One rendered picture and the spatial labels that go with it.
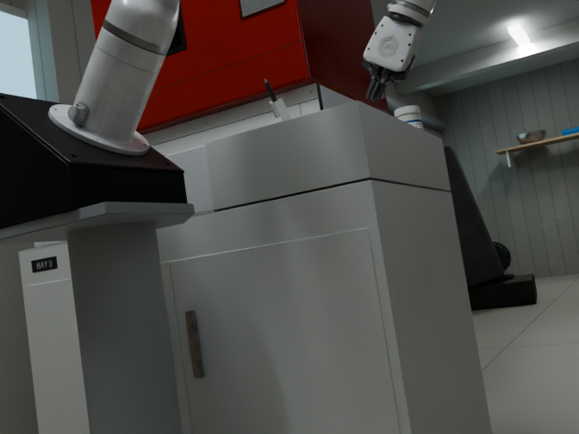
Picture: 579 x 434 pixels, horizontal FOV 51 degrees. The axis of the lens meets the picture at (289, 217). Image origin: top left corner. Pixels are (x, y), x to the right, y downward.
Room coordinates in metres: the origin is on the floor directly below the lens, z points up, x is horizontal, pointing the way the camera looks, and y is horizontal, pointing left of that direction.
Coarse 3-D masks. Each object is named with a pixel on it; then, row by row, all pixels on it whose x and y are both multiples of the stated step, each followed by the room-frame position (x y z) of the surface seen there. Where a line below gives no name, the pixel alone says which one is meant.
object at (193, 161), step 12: (168, 156) 1.31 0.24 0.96; (180, 156) 1.30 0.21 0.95; (192, 156) 1.28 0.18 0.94; (204, 156) 1.27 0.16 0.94; (192, 168) 1.28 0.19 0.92; (204, 168) 1.27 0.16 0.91; (192, 180) 1.29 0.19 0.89; (204, 180) 1.27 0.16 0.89; (192, 192) 1.29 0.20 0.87; (204, 192) 1.27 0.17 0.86; (204, 204) 1.28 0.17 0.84
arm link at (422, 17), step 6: (396, 0) 1.22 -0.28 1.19; (390, 6) 1.24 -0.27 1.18; (396, 6) 1.22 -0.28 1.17; (402, 6) 1.21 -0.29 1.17; (408, 6) 1.20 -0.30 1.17; (414, 6) 1.20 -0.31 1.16; (390, 12) 1.24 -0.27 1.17; (396, 12) 1.22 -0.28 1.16; (402, 12) 1.21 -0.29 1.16; (408, 12) 1.21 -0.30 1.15; (414, 12) 1.21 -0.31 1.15; (420, 12) 1.21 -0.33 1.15; (426, 12) 1.22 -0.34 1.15; (408, 18) 1.22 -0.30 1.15; (414, 18) 1.21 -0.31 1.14; (420, 18) 1.22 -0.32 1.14; (426, 18) 1.23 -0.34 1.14; (420, 24) 1.24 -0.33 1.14
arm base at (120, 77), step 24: (96, 48) 1.04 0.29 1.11; (120, 48) 1.02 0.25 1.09; (96, 72) 1.04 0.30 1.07; (120, 72) 1.04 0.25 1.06; (144, 72) 1.06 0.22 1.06; (96, 96) 1.05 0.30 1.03; (120, 96) 1.06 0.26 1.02; (144, 96) 1.09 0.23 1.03; (72, 120) 1.06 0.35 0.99; (96, 120) 1.07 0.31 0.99; (120, 120) 1.08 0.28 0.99; (96, 144) 1.05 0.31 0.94; (120, 144) 1.09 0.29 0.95; (144, 144) 1.17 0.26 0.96
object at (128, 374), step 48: (0, 240) 1.06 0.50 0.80; (48, 240) 1.18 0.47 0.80; (96, 240) 1.06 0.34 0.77; (144, 240) 1.09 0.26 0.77; (96, 288) 1.06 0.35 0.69; (144, 288) 1.08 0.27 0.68; (96, 336) 1.06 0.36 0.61; (144, 336) 1.07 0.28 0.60; (96, 384) 1.06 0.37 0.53; (144, 384) 1.07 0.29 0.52; (96, 432) 1.07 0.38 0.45; (144, 432) 1.06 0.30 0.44
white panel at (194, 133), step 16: (288, 96) 1.86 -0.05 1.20; (304, 96) 1.84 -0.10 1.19; (320, 96) 1.83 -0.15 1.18; (224, 112) 1.97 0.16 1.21; (240, 112) 1.95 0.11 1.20; (256, 112) 1.92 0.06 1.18; (272, 112) 1.89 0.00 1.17; (288, 112) 1.87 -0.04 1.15; (304, 112) 1.84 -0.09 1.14; (176, 128) 2.07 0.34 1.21; (192, 128) 2.04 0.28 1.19; (208, 128) 2.01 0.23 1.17; (224, 128) 1.98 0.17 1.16; (240, 128) 1.95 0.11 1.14; (160, 144) 2.10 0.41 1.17; (176, 144) 2.07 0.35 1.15; (192, 144) 2.04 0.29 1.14
